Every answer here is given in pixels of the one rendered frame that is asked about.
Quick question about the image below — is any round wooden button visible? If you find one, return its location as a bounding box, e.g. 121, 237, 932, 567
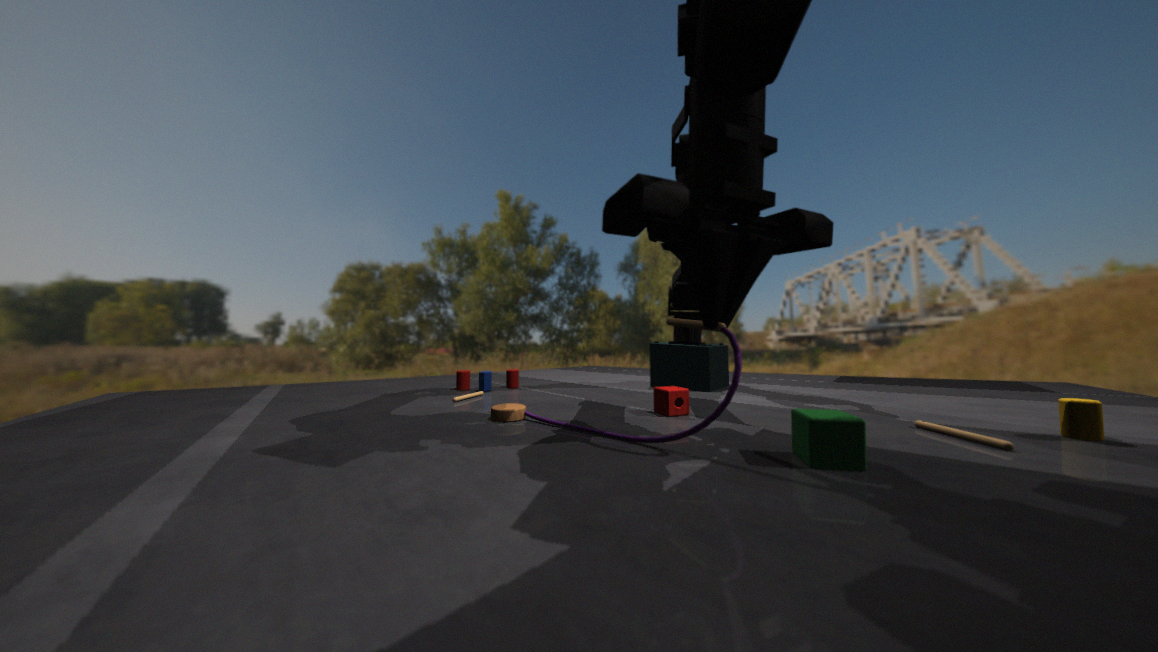
491, 403, 526, 422

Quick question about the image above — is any yellow wooden cylinder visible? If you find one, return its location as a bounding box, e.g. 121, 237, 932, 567
1058, 398, 1105, 442

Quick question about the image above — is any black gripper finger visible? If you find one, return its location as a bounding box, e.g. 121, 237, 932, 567
661, 229, 739, 329
719, 239, 786, 328

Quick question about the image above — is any green block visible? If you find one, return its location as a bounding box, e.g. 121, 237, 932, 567
791, 408, 867, 471

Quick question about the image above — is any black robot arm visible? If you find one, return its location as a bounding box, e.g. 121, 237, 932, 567
668, 0, 812, 321

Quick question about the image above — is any red cube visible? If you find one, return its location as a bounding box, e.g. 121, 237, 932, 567
653, 386, 690, 417

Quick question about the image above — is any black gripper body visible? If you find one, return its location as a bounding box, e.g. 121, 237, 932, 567
602, 115, 834, 256

